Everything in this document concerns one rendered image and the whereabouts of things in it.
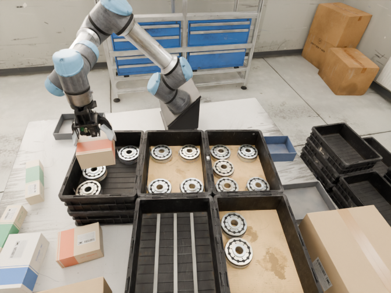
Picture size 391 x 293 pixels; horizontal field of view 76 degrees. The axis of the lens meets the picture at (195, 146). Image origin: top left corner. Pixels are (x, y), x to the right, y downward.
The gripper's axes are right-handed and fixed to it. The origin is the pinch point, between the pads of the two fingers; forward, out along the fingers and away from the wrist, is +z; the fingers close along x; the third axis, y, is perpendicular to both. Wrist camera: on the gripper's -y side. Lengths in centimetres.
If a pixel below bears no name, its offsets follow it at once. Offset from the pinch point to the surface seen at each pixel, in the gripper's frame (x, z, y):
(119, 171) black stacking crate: 4.4, 26.9, -7.3
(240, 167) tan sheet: 62, 27, 2
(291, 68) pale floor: 255, 112, -235
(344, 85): 282, 97, -155
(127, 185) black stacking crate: 7.7, 26.8, 2.1
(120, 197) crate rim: 5.5, 17.3, 14.9
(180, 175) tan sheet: 32.4, 26.8, 1.3
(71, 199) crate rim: -12.6, 17.1, 11.5
